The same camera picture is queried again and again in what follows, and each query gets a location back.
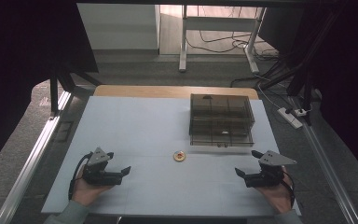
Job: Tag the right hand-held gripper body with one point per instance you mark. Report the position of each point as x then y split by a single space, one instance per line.
267 179

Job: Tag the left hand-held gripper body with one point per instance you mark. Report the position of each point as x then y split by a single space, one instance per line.
101 177

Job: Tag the clear smoky drawer box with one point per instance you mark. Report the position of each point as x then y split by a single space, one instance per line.
221 119

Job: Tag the small round gold badge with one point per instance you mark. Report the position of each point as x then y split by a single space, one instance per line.
179 156

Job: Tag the person's right hand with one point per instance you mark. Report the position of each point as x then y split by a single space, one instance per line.
276 196

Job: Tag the person's left hand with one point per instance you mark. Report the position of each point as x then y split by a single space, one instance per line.
85 193

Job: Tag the light blue table mat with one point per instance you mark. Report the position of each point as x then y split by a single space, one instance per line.
143 130

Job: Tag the white power strip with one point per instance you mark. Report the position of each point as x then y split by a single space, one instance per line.
289 118

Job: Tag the dark floor socket plate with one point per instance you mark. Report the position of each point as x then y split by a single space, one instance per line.
64 131

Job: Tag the white plug adapter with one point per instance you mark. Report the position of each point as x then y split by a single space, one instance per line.
300 112

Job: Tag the black tripod stand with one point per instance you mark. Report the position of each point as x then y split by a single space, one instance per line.
54 93
306 90

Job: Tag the wooden table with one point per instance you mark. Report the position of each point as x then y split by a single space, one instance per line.
167 91

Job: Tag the dark curtain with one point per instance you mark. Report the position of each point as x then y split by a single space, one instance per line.
348 77
18 62

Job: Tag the white cabinet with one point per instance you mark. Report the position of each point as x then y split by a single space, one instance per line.
121 28

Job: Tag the aluminium rail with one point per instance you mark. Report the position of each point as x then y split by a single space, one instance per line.
326 161
31 161

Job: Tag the white desk frame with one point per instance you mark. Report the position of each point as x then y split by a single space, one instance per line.
217 23

